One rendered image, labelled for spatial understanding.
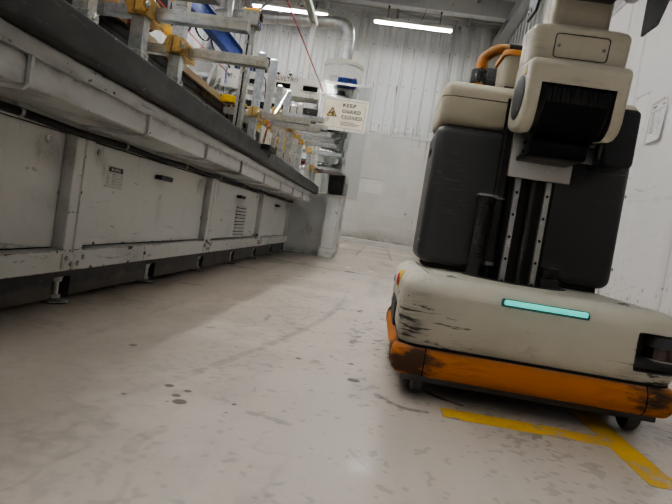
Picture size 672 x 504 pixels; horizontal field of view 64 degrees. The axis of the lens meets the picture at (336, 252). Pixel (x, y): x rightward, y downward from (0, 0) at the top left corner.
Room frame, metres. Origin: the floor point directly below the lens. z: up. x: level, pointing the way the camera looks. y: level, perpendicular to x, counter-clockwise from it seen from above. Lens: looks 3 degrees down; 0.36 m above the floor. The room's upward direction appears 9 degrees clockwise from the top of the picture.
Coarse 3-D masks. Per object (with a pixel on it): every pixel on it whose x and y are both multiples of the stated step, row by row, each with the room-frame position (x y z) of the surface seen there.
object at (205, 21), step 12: (96, 12) 1.45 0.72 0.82; (108, 12) 1.44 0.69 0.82; (120, 12) 1.43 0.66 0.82; (156, 12) 1.43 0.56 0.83; (168, 12) 1.42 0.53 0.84; (180, 12) 1.42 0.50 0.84; (192, 12) 1.42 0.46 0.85; (180, 24) 1.44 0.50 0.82; (192, 24) 1.43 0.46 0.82; (204, 24) 1.42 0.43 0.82; (216, 24) 1.42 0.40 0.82; (228, 24) 1.41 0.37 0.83; (240, 24) 1.41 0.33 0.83
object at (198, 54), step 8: (152, 48) 1.68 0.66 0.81; (160, 48) 1.68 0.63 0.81; (192, 48) 1.68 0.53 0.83; (200, 48) 1.68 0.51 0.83; (168, 56) 1.71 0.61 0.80; (192, 56) 1.68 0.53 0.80; (200, 56) 1.67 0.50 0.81; (208, 56) 1.67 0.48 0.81; (216, 56) 1.67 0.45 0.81; (224, 56) 1.67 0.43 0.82; (232, 56) 1.67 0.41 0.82; (240, 56) 1.66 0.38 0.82; (248, 56) 1.66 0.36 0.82; (256, 56) 1.66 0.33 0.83; (232, 64) 1.69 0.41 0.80; (240, 64) 1.67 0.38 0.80; (248, 64) 1.66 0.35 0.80; (256, 64) 1.66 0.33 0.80; (264, 64) 1.66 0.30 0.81
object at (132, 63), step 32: (0, 0) 0.86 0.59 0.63; (32, 0) 0.94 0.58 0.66; (64, 0) 1.02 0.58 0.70; (32, 32) 0.99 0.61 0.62; (64, 32) 1.03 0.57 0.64; (96, 32) 1.14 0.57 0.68; (96, 64) 1.17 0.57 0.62; (128, 64) 1.29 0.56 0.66; (160, 96) 1.49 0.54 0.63; (192, 96) 1.72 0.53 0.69; (224, 128) 2.09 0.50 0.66; (256, 160) 2.79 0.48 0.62
